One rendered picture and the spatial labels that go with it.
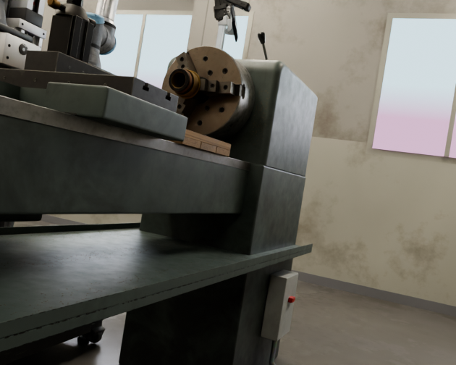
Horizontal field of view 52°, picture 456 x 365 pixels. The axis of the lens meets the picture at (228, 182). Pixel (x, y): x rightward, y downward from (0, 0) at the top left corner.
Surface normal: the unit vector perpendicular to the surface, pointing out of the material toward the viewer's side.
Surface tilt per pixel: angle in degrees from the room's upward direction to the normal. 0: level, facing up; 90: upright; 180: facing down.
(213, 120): 90
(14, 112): 90
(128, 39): 90
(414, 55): 90
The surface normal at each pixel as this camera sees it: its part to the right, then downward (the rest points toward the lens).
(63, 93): -0.40, -0.06
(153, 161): 0.90, 0.15
